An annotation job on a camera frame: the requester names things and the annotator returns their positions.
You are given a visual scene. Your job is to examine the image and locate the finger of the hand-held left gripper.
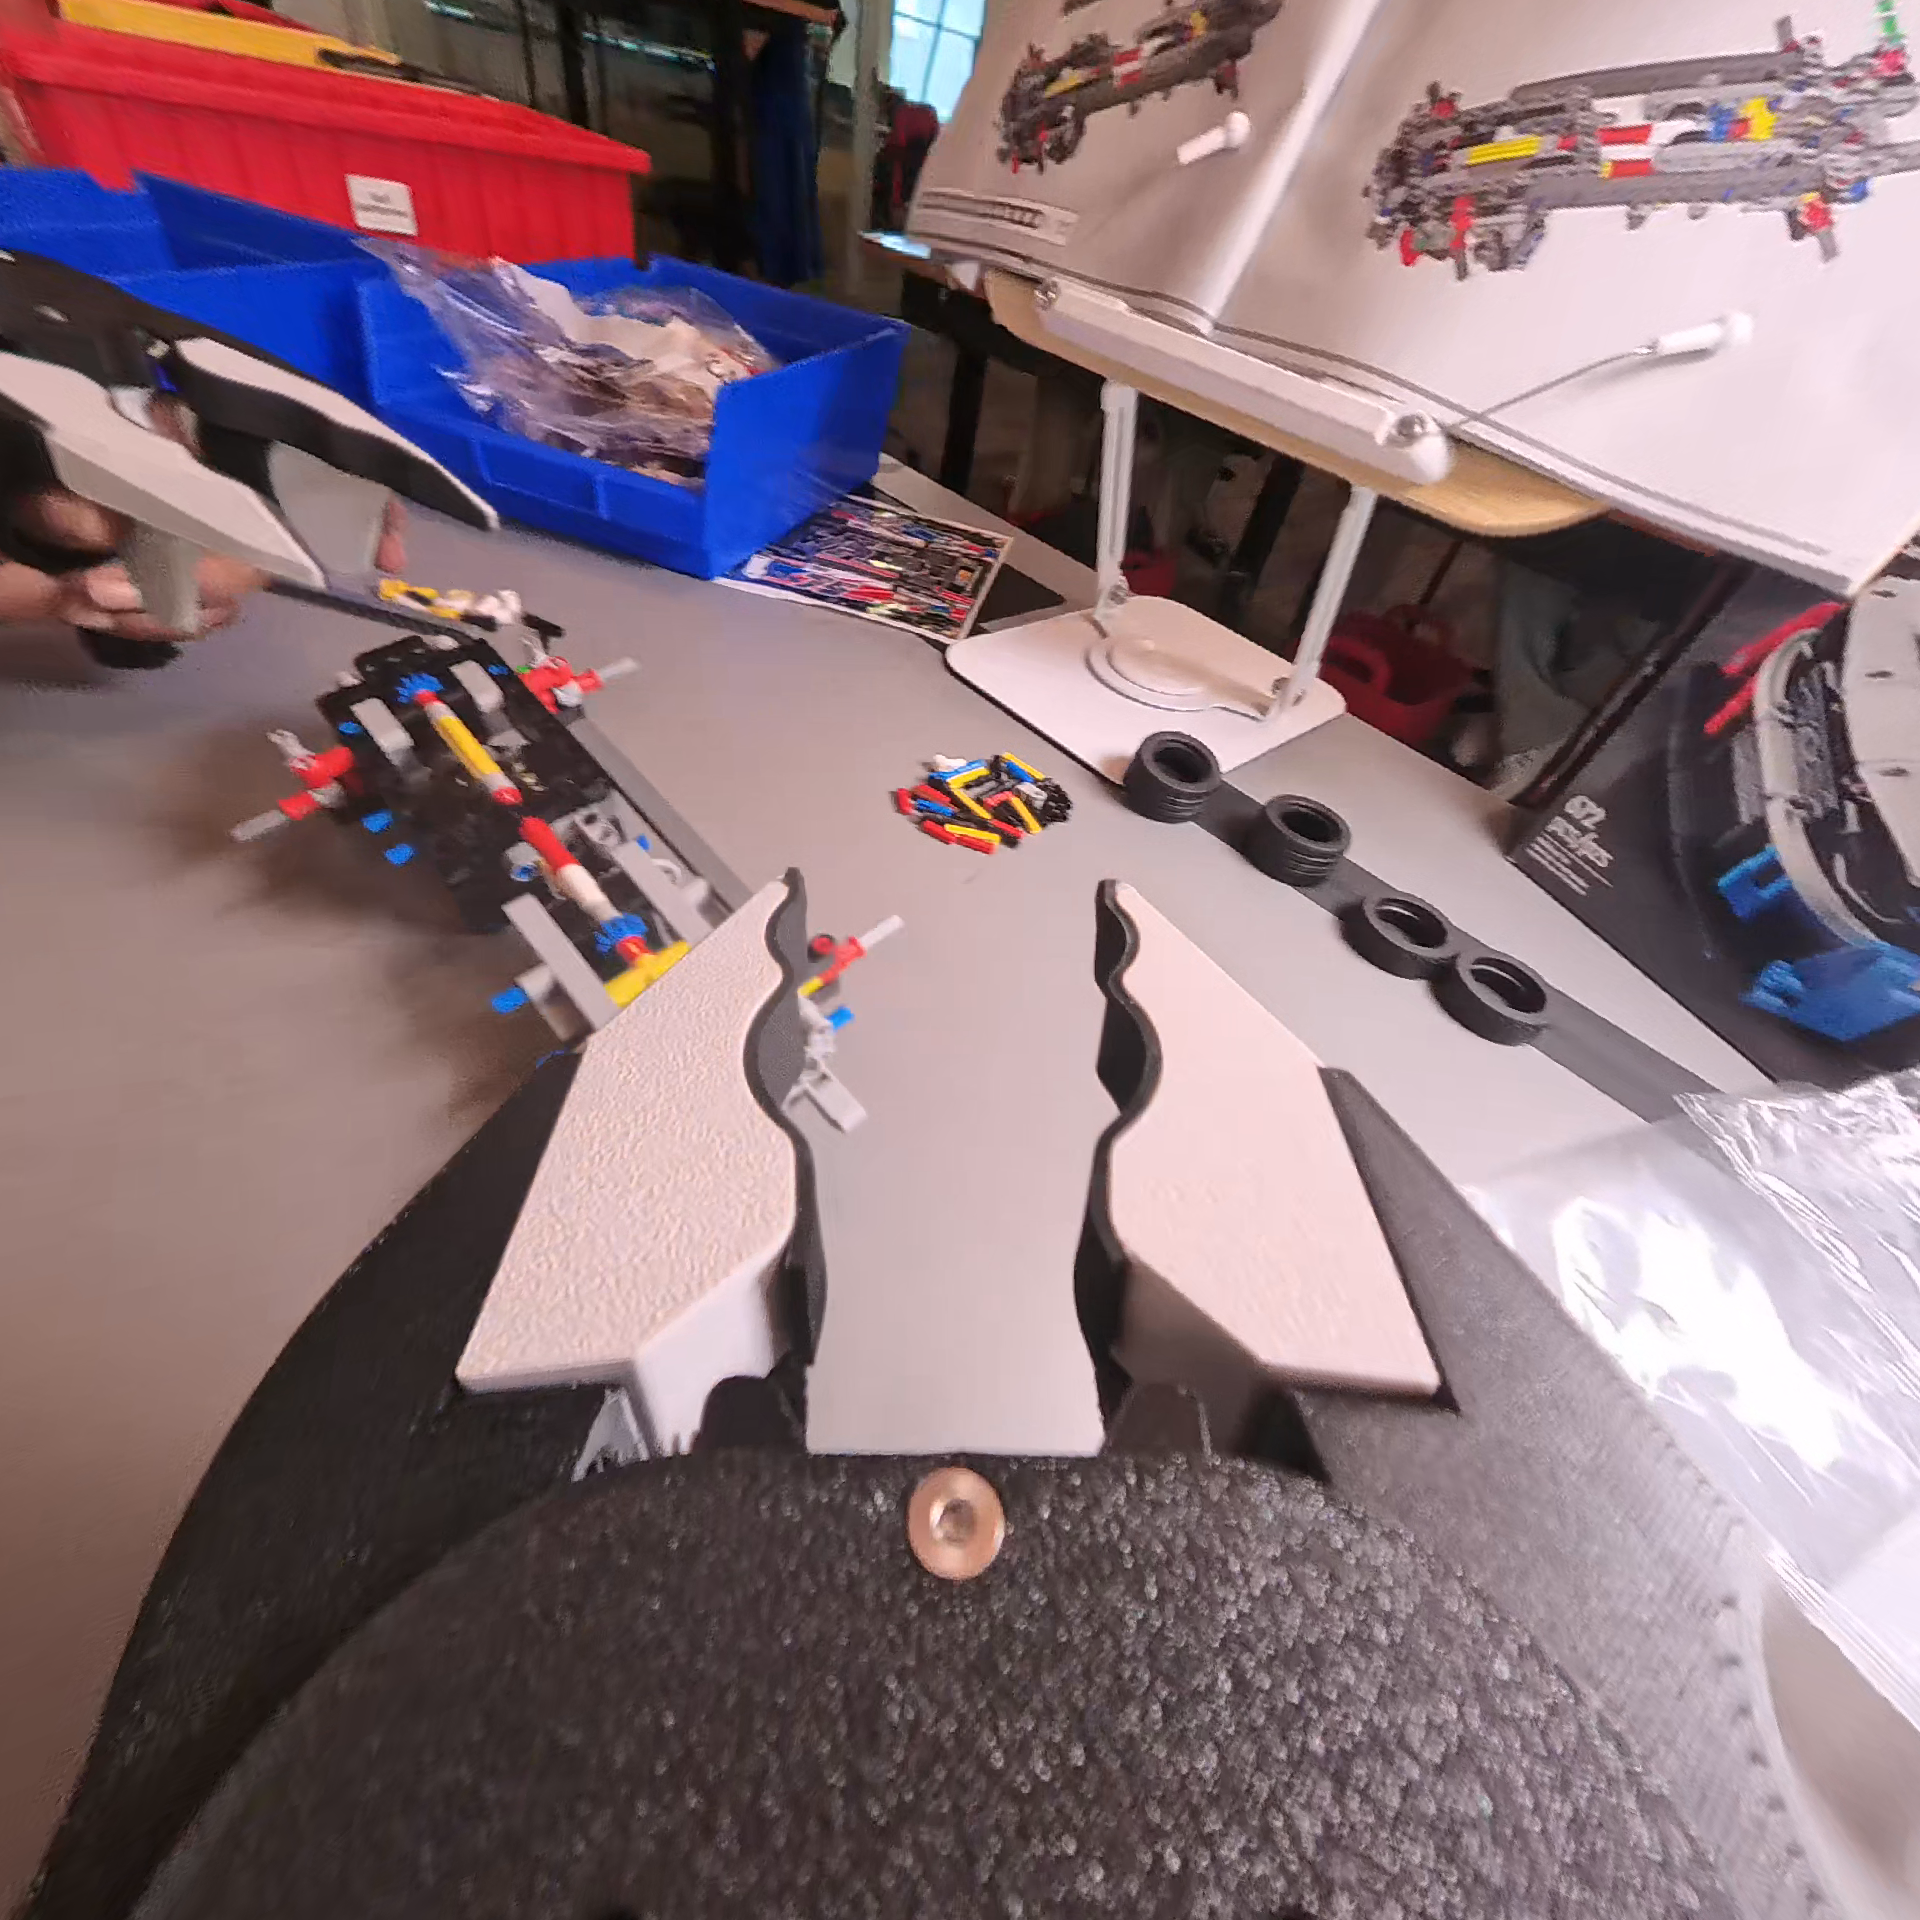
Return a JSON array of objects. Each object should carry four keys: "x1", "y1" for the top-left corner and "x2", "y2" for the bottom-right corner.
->
[
  {"x1": 0, "y1": 355, "x2": 331, "y2": 636},
  {"x1": 162, "y1": 337, "x2": 501, "y2": 586}
]

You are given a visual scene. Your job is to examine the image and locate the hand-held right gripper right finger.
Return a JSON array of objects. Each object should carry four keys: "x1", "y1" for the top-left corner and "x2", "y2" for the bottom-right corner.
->
[{"x1": 1074, "y1": 881, "x2": 1444, "y2": 1445}]

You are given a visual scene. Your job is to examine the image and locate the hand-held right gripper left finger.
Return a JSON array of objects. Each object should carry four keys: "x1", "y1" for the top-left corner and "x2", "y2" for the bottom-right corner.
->
[{"x1": 455, "y1": 866, "x2": 824, "y2": 1457}]

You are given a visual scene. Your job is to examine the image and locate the lego car chassis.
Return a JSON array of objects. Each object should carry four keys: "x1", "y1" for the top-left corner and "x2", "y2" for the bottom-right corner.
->
[{"x1": 228, "y1": 576, "x2": 911, "y2": 1136}]

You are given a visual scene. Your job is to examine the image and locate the plastic bags of lego parts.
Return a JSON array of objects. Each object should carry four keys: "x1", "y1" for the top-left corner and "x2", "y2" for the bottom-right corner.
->
[{"x1": 359, "y1": 237, "x2": 784, "y2": 485}]

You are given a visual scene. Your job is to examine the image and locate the pile of small lego pieces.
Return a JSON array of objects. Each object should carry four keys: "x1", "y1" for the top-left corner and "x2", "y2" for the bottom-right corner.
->
[{"x1": 892, "y1": 750, "x2": 1076, "y2": 854}]

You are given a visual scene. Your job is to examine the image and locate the black lego box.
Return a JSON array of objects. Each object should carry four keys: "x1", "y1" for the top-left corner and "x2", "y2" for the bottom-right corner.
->
[{"x1": 1505, "y1": 556, "x2": 1920, "y2": 1085}]

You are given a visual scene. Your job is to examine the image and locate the lego sticker sheet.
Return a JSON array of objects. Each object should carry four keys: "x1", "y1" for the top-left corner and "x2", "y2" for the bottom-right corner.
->
[{"x1": 717, "y1": 486, "x2": 1017, "y2": 645}]

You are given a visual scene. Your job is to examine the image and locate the lego instruction booklet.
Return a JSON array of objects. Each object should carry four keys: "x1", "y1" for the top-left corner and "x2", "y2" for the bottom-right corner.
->
[{"x1": 908, "y1": 0, "x2": 1920, "y2": 597}]

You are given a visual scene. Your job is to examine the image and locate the person's left hand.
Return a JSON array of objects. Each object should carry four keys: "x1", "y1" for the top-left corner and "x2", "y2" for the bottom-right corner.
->
[{"x1": 0, "y1": 498, "x2": 273, "y2": 648}]

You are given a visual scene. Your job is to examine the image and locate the blue plastic bin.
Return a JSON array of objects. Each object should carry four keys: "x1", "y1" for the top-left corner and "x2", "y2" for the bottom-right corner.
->
[
  {"x1": 356, "y1": 251, "x2": 914, "y2": 584},
  {"x1": 0, "y1": 163, "x2": 387, "y2": 406}
]

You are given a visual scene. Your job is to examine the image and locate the red plastic crate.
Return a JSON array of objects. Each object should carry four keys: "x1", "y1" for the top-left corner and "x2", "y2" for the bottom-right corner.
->
[{"x1": 0, "y1": 21, "x2": 651, "y2": 270}]

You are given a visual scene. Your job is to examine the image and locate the narrow black rubber tire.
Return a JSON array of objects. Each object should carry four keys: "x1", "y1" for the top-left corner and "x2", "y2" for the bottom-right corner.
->
[
  {"x1": 1441, "y1": 949, "x2": 1556, "y2": 1050},
  {"x1": 1343, "y1": 891, "x2": 1466, "y2": 978}
]

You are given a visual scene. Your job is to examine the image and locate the yellow plastic crate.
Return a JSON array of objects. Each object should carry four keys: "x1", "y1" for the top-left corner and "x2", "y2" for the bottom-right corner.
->
[{"x1": 57, "y1": 0, "x2": 404, "y2": 70}]

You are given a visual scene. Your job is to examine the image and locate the wide black rubber tire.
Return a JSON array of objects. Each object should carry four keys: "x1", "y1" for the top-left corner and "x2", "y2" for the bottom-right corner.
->
[
  {"x1": 1251, "y1": 793, "x2": 1355, "y2": 890},
  {"x1": 1122, "y1": 730, "x2": 1225, "y2": 826}
]

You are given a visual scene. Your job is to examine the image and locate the clear plastic bag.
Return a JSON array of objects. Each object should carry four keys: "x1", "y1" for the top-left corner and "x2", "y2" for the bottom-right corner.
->
[{"x1": 1458, "y1": 1069, "x2": 1920, "y2": 1660}]

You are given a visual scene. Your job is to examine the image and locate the white book stand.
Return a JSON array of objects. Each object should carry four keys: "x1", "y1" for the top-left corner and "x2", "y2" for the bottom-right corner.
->
[{"x1": 900, "y1": 224, "x2": 1610, "y2": 780}]

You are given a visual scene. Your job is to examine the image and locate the red plastic container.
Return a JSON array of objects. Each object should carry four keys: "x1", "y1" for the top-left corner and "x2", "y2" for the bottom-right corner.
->
[{"x1": 1319, "y1": 598, "x2": 1491, "y2": 745}]

